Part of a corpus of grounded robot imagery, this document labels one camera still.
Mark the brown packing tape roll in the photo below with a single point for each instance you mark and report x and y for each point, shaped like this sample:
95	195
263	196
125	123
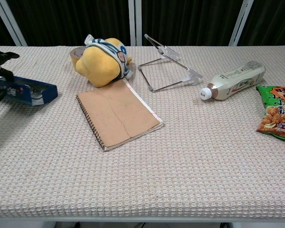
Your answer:
74	55

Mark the yellow plush toy striped headband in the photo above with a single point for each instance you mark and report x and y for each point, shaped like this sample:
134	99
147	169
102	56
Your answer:
97	66

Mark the brown spiral notebook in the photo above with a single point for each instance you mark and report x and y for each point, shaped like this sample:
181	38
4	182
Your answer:
118	114

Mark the beige woven tablecloth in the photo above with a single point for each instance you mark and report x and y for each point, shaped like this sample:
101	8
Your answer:
180	166

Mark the beige plastic drink bottle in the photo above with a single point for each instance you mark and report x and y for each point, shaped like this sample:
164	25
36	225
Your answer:
234	80

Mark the green snack bag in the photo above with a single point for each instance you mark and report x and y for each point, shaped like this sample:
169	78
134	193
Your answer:
277	114

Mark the white frame post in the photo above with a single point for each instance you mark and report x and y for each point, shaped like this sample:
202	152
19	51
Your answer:
135	23
240	23
11	23

